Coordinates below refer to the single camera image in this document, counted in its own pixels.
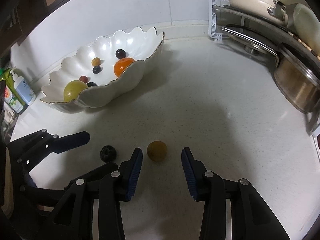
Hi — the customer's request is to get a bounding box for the dark red jujube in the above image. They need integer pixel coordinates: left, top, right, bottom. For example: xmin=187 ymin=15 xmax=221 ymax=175
xmin=79 ymin=75 xmax=89 ymax=83

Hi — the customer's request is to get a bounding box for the white metal kitchen rack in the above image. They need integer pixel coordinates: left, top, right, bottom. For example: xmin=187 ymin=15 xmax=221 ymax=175
xmin=208 ymin=0 xmax=319 ymax=138

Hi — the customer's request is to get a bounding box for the orange mandarin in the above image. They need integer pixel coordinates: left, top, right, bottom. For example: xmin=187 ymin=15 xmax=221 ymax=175
xmin=114 ymin=57 xmax=135 ymax=77

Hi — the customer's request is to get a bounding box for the white scalloped porcelain bowl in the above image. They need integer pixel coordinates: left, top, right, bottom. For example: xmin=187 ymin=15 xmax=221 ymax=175
xmin=40 ymin=27 xmax=165 ymax=113

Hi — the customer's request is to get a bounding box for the small brown longan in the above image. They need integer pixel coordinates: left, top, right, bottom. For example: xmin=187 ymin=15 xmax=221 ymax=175
xmin=147 ymin=141 xmax=168 ymax=163

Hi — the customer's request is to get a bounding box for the white blue lotion bottle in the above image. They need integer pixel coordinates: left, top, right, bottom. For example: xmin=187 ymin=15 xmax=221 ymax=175
xmin=10 ymin=69 xmax=36 ymax=106

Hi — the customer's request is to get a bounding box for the green colourful carton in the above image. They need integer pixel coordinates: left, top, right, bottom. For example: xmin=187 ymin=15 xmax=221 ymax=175
xmin=1 ymin=68 xmax=26 ymax=114

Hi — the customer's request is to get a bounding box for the dark purple grape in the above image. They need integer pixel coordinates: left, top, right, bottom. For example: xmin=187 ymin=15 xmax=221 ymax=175
xmin=116 ymin=49 xmax=126 ymax=59

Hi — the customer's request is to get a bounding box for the steel pan lid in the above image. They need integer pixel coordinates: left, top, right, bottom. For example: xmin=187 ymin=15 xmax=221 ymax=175
xmin=219 ymin=24 xmax=280 ymax=68

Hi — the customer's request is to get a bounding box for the dark plum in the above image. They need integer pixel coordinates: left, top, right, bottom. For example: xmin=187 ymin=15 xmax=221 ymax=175
xmin=87 ymin=82 xmax=97 ymax=87

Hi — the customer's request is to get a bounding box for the cream teapot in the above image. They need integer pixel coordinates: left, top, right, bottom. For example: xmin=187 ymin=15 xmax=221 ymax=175
xmin=280 ymin=0 xmax=319 ymax=58

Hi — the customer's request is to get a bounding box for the green apple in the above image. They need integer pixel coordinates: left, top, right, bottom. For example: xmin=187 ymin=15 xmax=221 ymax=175
xmin=63 ymin=80 xmax=88 ymax=102

